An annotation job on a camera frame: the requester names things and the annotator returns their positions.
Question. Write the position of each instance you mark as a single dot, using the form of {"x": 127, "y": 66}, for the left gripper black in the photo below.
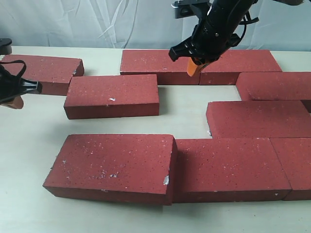
{"x": 8, "y": 83}

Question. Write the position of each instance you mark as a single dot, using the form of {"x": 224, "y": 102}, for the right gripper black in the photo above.
{"x": 223, "y": 27}

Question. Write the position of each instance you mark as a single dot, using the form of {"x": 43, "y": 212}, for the back row right brick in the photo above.
{"x": 226, "y": 70}

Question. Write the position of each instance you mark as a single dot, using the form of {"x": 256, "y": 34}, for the back row left brick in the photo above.
{"x": 159, "y": 63}

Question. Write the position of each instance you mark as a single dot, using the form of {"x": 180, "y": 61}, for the third row red brick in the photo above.
{"x": 258, "y": 119}

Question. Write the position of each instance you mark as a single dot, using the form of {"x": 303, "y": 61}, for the second row right brick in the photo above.
{"x": 275, "y": 86}

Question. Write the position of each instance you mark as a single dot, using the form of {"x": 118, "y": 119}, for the white fabric backdrop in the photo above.
{"x": 142, "y": 24}

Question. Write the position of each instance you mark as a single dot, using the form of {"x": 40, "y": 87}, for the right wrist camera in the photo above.
{"x": 188, "y": 8}

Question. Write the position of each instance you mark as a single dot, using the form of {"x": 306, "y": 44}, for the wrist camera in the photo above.
{"x": 5, "y": 46}
{"x": 188, "y": 8}

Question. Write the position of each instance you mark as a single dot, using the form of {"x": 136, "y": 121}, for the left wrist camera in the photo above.
{"x": 5, "y": 46}

